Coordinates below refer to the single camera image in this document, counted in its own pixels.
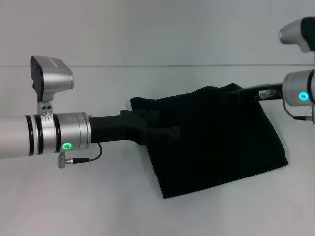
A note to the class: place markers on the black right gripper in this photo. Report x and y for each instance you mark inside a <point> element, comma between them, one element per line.
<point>256,92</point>

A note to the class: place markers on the black t-shirt with FREE print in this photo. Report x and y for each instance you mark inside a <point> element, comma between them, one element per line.
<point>209,147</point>

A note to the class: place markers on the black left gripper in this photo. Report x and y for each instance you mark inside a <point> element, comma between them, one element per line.
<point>115,129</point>

